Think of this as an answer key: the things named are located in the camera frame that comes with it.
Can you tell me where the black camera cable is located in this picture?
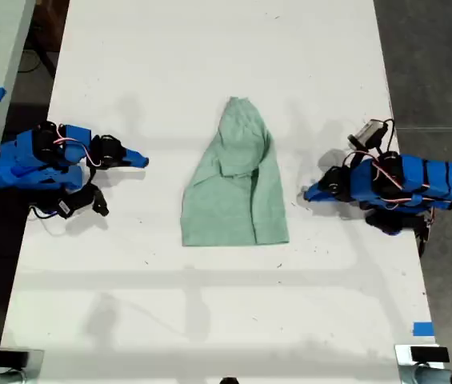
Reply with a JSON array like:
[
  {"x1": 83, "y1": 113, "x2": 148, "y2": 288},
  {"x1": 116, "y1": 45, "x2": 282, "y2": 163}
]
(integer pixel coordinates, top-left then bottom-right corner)
[
  {"x1": 29, "y1": 202, "x2": 65, "y2": 220},
  {"x1": 379, "y1": 117, "x2": 398, "y2": 156}
]

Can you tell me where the black camera box with label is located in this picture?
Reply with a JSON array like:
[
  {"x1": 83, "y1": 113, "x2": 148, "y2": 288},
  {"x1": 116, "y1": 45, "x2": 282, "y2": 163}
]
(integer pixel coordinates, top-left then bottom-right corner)
[{"x1": 55, "y1": 191, "x2": 93, "y2": 220}]

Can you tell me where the black floor cable loop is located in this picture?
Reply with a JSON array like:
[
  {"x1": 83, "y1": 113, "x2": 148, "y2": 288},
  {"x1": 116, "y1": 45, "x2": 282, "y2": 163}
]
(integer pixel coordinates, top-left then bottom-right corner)
[{"x1": 17, "y1": 47, "x2": 57, "y2": 77}]

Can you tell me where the pale green T-shirt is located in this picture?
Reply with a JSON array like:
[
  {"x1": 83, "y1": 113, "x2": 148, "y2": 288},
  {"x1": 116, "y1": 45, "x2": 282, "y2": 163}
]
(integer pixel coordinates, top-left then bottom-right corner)
[{"x1": 180, "y1": 95, "x2": 290, "y2": 248}]

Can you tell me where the silver metal bracket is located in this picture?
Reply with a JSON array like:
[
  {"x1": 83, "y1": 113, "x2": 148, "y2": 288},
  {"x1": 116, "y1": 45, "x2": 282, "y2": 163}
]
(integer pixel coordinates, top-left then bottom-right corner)
[{"x1": 394, "y1": 343, "x2": 441, "y2": 384}]

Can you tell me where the black camera stalk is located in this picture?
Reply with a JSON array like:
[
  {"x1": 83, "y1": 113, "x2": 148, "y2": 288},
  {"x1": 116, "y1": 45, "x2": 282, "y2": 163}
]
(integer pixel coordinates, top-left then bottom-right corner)
[
  {"x1": 344, "y1": 150, "x2": 366, "y2": 170},
  {"x1": 88, "y1": 186, "x2": 110, "y2": 218}
]

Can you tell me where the grey camera box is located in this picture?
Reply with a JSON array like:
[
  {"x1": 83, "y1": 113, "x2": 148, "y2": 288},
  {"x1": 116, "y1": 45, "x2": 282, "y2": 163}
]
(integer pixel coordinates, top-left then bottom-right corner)
[{"x1": 347, "y1": 118, "x2": 387, "y2": 151}]

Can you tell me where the small black box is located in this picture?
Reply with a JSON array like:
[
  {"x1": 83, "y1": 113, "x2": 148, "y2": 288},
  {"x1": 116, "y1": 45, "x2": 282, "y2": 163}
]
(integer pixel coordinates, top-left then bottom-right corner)
[
  {"x1": 0, "y1": 350, "x2": 30, "y2": 367},
  {"x1": 410, "y1": 346, "x2": 450, "y2": 363}
]

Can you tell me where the square blue tape piece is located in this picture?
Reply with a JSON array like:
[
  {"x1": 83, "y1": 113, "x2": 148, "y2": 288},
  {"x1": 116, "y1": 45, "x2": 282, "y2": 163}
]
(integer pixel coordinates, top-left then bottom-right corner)
[{"x1": 412, "y1": 321, "x2": 436, "y2": 338}]

